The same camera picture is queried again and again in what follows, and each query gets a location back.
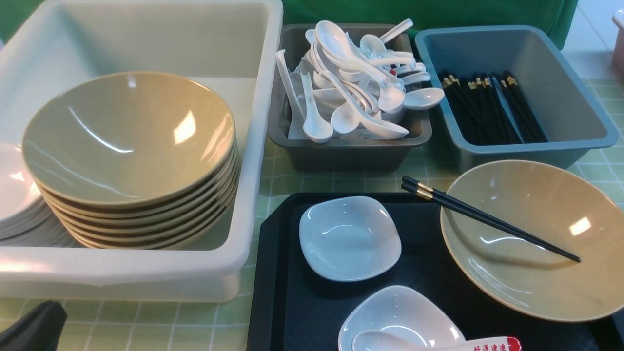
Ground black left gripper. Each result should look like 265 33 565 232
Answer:
0 300 68 351

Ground white square sauce dish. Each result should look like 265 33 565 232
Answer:
299 195 403 282

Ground white spoon red print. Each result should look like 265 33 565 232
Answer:
351 330 523 351

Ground white sauce dish front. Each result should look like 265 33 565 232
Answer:
337 285 466 351

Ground black chopstick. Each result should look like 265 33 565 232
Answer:
401 183 581 263
403 175 582 261

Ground tan noodle bowl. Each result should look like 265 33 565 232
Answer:
440 160 624 322

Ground green checkered tablecloth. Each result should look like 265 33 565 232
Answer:
0 78 624 351

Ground stack of white dishes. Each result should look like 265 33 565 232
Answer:
0 143 80 248

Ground stack of tan bowls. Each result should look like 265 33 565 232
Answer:
22 72 240 250

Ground black serving tray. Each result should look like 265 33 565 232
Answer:
247 193 623 351

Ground large white plastic tub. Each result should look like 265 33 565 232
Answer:
0 0 283 302

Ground grey plastic spoon bin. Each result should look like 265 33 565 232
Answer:
267 23 433 172

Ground pile of white soup spoons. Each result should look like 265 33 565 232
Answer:
275 18 445 144

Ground green fabric backdrop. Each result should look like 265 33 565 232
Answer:
0 0 579 50

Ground black chopsticks in bin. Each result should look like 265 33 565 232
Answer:
438 70 548 146

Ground blue plastic chopstick bin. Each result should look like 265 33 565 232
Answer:
414 25 620 173

